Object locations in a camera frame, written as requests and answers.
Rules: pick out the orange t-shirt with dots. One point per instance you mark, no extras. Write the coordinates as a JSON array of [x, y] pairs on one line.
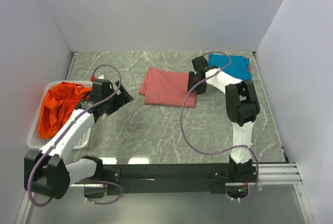
[[57, 107]]

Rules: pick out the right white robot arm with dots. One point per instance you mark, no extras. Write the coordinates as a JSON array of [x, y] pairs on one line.
[[242, 108]]

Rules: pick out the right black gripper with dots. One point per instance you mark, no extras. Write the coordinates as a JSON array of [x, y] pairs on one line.
[[192, 75]]

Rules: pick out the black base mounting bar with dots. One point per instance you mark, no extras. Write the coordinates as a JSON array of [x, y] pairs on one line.
[[177, 178]]

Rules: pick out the aluminium frame rail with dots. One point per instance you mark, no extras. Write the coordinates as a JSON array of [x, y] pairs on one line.
[[281, 174]]

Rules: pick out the folded blue t-shirt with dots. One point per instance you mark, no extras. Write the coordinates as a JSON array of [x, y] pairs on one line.
[[236, 69]]

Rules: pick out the salmon pink t-shirt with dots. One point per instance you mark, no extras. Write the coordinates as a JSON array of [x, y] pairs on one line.
[[166, 88]]

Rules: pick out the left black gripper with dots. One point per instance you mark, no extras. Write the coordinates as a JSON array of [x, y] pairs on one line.
[[122, 99]]

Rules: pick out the white plastic basket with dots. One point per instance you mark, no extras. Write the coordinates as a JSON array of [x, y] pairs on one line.
[[35, 142]]

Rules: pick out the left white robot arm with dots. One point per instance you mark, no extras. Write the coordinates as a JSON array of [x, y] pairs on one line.
[[57, 151]]

